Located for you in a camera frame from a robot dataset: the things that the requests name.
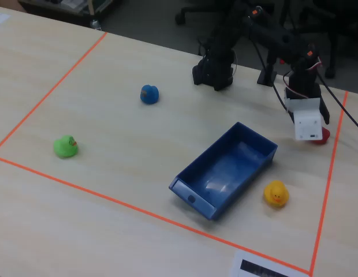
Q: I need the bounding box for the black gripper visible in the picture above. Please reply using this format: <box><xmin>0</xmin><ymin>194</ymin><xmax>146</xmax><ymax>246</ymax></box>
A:
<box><xmin>285</xmin><ymin>57</ymin><xmax>331</xmax><ymax>125</ymax></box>

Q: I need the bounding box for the red rubber duck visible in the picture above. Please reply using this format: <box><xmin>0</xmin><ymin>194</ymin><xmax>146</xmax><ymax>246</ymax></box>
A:
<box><xmin>311</xmin><ymin>126</ymin><xmax>331</xmax><ymax>145</ymax></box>

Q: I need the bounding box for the yellow rubber duck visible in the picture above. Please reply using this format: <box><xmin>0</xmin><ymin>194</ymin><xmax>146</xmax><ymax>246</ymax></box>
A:
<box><xmin>263</xmin><ymin>180</ymin><xmax>290</xmax><ymax>209</ymax></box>

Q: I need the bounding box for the blue plastic box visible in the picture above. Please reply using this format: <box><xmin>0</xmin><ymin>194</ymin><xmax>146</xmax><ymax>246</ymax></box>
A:
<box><xmin>168</xmin><ymin>121</ymin><xmax>279</xmax><ymax>222</ymax></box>

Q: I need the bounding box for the blue rubber duck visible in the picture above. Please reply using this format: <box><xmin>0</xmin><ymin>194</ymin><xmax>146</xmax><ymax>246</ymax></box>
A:
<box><xmin>139</xmin><ymin>84</ymin><xmax>160</xmax><ymax>105</ymax></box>

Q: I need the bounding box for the green rubber duck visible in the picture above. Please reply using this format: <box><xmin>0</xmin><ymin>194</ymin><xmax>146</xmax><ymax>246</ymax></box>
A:
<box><xmin>53</xmin><ymin>134</ymin><xmax>80</xmax><ymax>159</ymax></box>

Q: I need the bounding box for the black office chair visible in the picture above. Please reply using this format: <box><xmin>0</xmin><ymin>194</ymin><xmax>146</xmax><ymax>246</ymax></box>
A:
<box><xmin>320</xmin><ymin>0</ymin><xmax>358</xmax><ymax>80</ymax></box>

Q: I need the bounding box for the black table clamp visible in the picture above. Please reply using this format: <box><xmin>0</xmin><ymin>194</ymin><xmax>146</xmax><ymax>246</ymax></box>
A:
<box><xmin>256</xmin><ymin>56</ymin><xmax>285</xmax><ymax>87</ymax></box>

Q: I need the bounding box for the orange tape strip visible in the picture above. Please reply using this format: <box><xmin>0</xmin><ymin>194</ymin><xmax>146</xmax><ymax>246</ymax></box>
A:
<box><xmin>0</xmin><ymin>31</ymin><xmax>109</xmax><ymax>154</ymax></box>
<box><xmin>0</xmin><ymin>155</ymin><xmax>312</xmax><ymax>275</ymax></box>
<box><xmin>309</xmin><ymin>91</ymin><xmax>349</xmax><ymax>275</ymax></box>

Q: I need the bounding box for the white paper with black bar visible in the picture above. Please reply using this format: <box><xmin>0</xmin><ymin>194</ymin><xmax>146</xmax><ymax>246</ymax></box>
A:
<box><xmin>229</xmin><ymin>250</ymin><xmax>311</xmax><ymax>277</ymax></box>

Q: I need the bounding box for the black cable on table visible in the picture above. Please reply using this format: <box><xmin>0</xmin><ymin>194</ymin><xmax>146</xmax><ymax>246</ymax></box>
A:
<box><xmin>317</xmin><ymin>72</ymin><xmax>358</xmax><ymax>131</ymax></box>

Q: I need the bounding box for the black camera cable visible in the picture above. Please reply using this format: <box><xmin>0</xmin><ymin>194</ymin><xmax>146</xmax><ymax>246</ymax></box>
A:
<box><xmin>247</xmin><ymin>34</ymin><xmax>289</xmax><ymax>113</ymax></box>

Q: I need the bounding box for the red white gripper servo wire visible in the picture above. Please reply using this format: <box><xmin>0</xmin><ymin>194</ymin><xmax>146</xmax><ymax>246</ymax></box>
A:
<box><xmin>282</xmin><ymin>56</ymin><xmax>324</xmax><ymax>102</ymax></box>

